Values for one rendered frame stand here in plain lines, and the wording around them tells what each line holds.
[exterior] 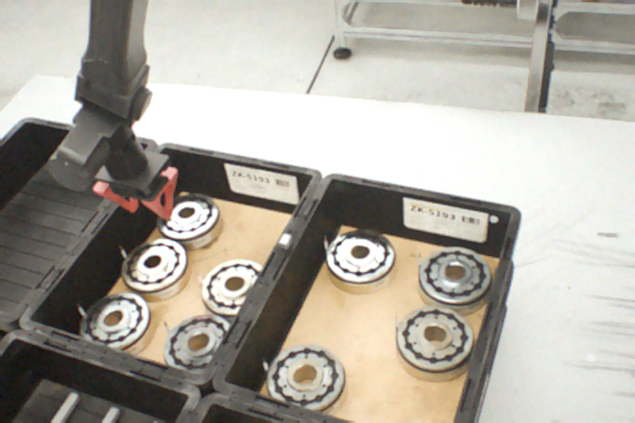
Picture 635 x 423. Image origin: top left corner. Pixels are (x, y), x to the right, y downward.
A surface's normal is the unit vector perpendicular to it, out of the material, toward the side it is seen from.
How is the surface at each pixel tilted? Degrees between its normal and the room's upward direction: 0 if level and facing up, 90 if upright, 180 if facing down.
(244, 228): 0
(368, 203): 90
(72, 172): 94
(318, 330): 0
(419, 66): 0
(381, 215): 90
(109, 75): 102
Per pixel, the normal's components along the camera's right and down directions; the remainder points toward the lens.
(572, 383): -0.11, -0.70
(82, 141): 0.33, -0.44
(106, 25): -0.35, 0.81
